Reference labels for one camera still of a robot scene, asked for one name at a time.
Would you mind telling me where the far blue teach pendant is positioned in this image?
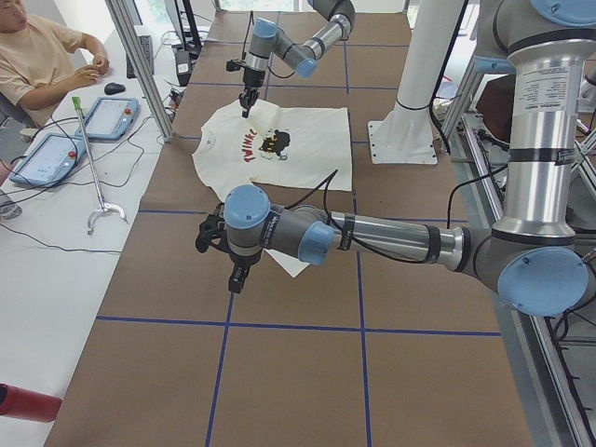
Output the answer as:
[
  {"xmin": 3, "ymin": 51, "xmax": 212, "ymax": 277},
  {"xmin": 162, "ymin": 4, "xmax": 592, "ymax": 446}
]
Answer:
[{"xmin": 84, "ymin": 97, "xmax": 140, "ymax": 141}]

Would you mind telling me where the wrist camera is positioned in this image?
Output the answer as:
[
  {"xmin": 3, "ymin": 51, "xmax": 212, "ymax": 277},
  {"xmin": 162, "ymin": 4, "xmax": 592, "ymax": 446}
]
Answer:
[
  {"xmin": 195, "ymin": 214, "xmax": 229, "ymax": 253},
  {"xmin": 225, "ymin": 59, "xmax": 246, "ymax": 72}
]

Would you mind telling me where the black computer mouse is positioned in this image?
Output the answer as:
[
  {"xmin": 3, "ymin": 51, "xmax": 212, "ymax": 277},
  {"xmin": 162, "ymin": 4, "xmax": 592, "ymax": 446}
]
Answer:
[{"xmin": 104, "ymin": 82, "xmax": 126, "ymax": 96}]

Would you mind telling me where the aluminium frame rack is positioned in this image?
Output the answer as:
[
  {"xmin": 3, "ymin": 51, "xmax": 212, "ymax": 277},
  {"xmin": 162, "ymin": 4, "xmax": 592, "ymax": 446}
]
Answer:
[{"xmin": 443, "ymin": 46, "xmax": 595, "ymax": 446}]

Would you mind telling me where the blue teach pendant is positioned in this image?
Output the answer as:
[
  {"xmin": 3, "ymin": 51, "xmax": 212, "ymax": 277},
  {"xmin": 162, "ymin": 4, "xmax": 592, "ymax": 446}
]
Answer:
[
  {"xmin": 9, "ymin": 133, "xmax": 87, "ymax": 187},
  {"xmin": 84, "ymin": 97, "xmax": 140, "ymax": 141}
]

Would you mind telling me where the metal reacher grabber tool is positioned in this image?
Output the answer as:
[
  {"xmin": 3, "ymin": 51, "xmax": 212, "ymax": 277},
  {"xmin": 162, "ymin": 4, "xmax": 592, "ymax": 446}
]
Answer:
[{"xmin": 72, "ymin": 96, "xmax": 129, "ymax": 236}]

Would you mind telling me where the seated person beige shirt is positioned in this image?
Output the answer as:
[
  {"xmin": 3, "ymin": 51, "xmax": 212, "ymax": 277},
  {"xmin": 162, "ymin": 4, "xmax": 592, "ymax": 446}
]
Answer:
[{"xmin": 1, "ymin": 1, "xmax": 110, "ymax": 127}]

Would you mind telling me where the cream long-sleeve cat shirt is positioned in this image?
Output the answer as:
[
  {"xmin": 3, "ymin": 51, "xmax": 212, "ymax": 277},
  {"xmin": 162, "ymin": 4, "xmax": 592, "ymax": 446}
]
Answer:
[{"xmin": 193, "ymin": 101, "xmax": 352, "ymax": 275}]

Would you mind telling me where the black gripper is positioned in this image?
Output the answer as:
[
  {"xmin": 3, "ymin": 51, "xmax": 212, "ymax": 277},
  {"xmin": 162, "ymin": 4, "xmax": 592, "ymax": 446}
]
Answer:
[
  {"xmin": 238, "ymin": 67, "xmax": 264, "ymax": 117},
  {"xmin": 228, "ymin": 254, "xmax": 255, "ymax": 292}
]

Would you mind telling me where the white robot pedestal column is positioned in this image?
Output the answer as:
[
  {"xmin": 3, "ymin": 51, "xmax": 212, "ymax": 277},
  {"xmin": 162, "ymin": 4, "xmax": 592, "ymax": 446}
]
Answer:
[{"xmin": 368, "ymin": 0, "xmax": 467, "ymax": 165}]

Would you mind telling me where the red cylinder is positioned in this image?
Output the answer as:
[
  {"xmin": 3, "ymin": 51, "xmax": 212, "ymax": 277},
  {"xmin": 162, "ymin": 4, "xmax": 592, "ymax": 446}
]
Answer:
[{"xmin": 1, "ymin": 384, "xmax": 62, "ymax": 423}]

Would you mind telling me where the near blue teach pendant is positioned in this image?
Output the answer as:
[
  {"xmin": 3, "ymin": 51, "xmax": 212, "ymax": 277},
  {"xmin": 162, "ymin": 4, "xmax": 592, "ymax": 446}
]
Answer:
[{"xmin": 9, "ymin": 133, "xmax": 87, "ymax": 187}]

